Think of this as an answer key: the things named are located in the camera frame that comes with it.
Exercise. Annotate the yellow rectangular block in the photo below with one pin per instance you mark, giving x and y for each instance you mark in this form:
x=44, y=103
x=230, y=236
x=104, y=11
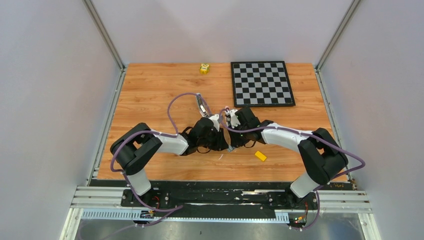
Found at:
x=260, y=156

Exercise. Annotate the small yellow toy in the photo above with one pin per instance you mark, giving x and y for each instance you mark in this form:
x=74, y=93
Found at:
x=204, y=68

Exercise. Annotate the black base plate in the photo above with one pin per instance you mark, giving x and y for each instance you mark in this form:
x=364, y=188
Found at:
x=171, y=194

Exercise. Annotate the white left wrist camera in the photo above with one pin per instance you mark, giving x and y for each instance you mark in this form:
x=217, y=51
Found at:
x=215, y=120

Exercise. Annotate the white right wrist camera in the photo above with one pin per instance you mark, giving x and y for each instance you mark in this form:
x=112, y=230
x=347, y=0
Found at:
x=231, y=118

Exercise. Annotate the black grey chessboard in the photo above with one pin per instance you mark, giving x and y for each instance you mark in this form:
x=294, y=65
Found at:
x=261, y=84

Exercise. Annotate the aluminium rail base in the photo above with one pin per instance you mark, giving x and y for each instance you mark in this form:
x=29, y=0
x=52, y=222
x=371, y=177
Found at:
x=103, y=200

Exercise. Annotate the grey staples tray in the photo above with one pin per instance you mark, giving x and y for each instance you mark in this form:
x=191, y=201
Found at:
x=231, y=148

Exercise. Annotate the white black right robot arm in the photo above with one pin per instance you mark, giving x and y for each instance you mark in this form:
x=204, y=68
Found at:
x=322, y=157

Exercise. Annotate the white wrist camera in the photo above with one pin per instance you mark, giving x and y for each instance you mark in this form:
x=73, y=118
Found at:
x=215, y=120
x=231, y=118

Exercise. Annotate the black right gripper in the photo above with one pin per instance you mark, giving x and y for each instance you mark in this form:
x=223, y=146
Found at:
x=235, y=141

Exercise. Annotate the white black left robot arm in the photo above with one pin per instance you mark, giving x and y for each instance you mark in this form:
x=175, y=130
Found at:
x=136, y=148

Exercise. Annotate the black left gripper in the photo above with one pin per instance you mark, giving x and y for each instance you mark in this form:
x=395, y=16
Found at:
x=220, y=144

